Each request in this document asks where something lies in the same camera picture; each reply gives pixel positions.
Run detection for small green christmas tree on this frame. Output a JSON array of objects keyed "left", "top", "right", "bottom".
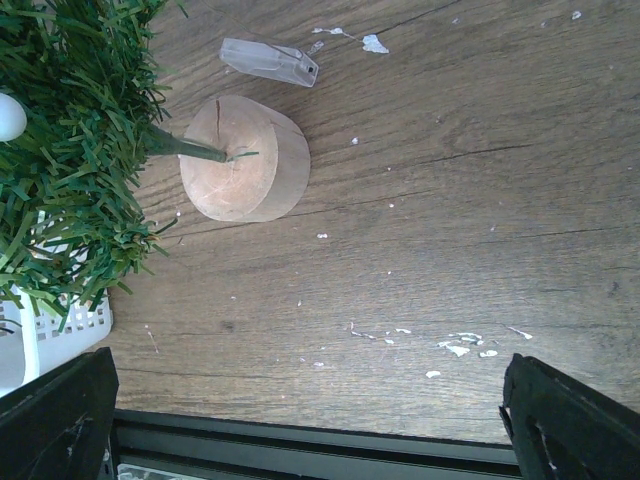
[{"left": 0, "top": 0, "right": 312, "bottom": 321}]

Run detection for white perforated plastic basket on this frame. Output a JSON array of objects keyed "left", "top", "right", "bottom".
[{"left": 0, "top": 209, "right": 115, "bottom": 399}]

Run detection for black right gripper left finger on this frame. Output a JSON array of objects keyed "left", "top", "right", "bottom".
[{"left": 1, "top": 347, "right": 119, "bottom": 479}]

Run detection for white ball string lights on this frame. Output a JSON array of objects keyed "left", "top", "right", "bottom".
[{"left": 0, "top": 93, "right": 27, "bottom": 142}]

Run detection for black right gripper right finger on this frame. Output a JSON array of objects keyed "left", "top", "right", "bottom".
[{"left": 499, "top": 353, "right": 639, "bottom": 479}]

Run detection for clear plastic battery box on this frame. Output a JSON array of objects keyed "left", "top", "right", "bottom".
[{"left": 219, "top": 38, "right": 319, "bottom": 88}]

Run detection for black aluminium front rail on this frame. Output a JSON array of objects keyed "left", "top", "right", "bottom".
[{"left": 109, "top": 410, "right": 522, "bottom": 479}]

